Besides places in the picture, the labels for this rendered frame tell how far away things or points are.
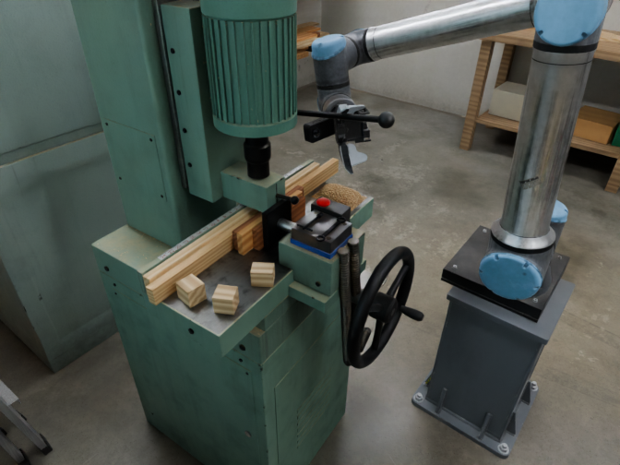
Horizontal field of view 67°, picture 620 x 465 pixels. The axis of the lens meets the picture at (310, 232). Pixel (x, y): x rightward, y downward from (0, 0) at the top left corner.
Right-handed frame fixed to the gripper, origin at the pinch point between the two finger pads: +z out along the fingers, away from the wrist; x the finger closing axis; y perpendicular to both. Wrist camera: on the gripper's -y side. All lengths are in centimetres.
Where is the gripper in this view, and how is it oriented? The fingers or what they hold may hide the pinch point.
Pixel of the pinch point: (346, 143)
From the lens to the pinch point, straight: 106.1
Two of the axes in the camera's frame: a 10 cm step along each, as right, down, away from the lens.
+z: 1.0, 5.0, -8.6
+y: 9.9, -1.4, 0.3
